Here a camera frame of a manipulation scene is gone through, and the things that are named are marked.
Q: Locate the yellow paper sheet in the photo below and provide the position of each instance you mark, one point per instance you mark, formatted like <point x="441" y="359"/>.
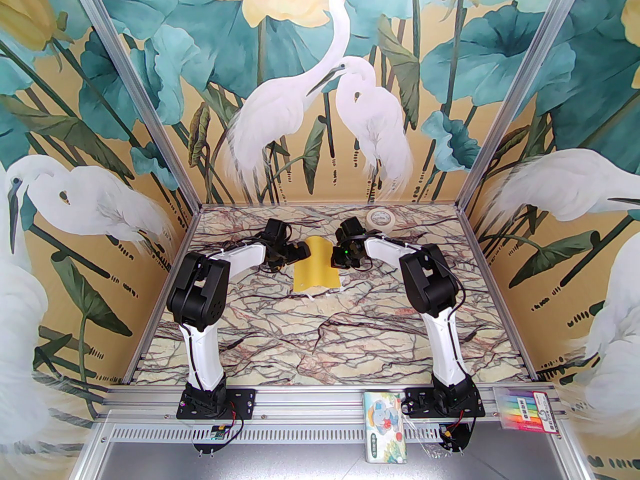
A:
<point x="317" y="268"/>

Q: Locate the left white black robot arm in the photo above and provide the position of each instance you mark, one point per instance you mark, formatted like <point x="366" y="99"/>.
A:
<point x="202" y="363"/>

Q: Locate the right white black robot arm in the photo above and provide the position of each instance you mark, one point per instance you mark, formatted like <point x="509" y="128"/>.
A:
<point x="445" y="338"/>

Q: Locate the white masking tape roll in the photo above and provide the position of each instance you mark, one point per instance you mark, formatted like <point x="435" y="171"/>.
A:
<point x="372" y="218"/>

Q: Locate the cartoon elephant tissue pack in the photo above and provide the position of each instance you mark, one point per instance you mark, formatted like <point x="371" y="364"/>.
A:
<point x="385" y="423"/>

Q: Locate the perforated metal strip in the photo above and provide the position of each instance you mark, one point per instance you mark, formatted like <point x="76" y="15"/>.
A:
<point x="300" y="433"/>

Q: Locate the small green circuit board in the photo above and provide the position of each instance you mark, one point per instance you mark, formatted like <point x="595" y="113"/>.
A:
<point x="216" y="434"/>

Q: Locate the coloured marker pen pack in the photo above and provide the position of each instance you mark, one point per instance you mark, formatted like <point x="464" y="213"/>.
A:
<point x="527" y="410"/>

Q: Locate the aluminium side frame rail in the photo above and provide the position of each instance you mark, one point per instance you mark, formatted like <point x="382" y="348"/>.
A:
<point x="474" y="238"/>
<point x="186" y="238"/>

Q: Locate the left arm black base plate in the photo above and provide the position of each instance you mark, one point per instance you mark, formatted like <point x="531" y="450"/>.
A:
<point x="245" y="403"/>

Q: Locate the aluminium front frame rail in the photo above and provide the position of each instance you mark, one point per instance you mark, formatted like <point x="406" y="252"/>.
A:
<point x="310" y="403"/>

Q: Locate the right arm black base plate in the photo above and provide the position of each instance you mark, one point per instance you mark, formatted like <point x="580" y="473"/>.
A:
<point x="415" y="403"/>

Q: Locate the aluminium frame post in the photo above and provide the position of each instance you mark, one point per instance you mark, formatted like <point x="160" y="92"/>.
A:
<point x="142" y="93"/>
<point x="516" y="93"/>

